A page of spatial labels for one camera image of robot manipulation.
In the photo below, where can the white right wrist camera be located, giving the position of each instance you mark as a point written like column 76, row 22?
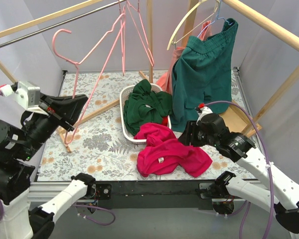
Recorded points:
column 203, row 110

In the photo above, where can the wooden clothes rack frame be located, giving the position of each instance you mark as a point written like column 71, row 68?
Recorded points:
column 257, row 18

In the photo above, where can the dark green garment in basket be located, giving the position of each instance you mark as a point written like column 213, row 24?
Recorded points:
column 144, row 105

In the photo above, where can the metal hanging rail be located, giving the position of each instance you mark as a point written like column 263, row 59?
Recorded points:
column 60, row 23

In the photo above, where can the cream wooden hanger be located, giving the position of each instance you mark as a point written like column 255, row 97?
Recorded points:
column 188, row 22

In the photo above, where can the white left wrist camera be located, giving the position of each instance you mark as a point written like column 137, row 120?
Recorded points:
column 26, row 94

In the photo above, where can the magenta t shirt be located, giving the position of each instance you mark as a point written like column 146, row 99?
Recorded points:
column 163, row 153

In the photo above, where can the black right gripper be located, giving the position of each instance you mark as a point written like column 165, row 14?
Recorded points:
column 192, row 134

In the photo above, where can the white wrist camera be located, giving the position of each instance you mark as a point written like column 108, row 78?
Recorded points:
column 203, row 110
column 26, row 94

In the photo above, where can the white laundry basket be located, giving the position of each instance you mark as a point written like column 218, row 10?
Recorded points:
column 124, row 95

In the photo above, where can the red garment in basket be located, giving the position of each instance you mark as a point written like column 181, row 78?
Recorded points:
column 165, row 121

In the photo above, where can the teal shorts on hanger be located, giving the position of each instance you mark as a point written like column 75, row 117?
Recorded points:
column 202, row 74

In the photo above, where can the salmon garment on hanger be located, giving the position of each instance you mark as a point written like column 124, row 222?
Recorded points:
column 165, row 81

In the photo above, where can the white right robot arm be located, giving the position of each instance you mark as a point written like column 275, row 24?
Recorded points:
column 280, row 193

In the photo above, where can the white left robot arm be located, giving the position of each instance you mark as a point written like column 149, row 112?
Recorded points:
column 17, row 147

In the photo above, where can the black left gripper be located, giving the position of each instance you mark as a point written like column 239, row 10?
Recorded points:
column 56, row 116

